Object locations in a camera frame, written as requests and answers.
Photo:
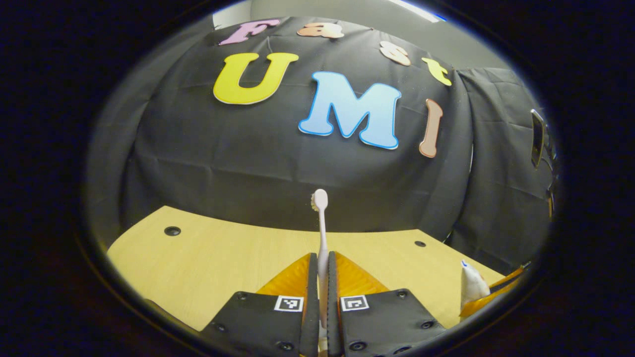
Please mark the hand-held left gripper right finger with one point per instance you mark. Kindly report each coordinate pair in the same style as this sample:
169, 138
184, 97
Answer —
332, 307

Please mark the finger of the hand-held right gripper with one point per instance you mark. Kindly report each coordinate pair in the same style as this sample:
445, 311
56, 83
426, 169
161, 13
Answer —
483, 305
508, 281

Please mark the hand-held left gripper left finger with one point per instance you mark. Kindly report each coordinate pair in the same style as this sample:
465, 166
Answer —
312, 307

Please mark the white toothpaste tube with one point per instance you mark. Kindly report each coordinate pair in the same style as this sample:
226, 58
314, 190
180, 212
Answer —
471, 287

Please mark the pink toothbrush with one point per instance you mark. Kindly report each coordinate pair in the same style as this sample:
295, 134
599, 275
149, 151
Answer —
322, 238

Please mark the black backdrop cloth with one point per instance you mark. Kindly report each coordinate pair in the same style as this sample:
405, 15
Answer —
248, 163

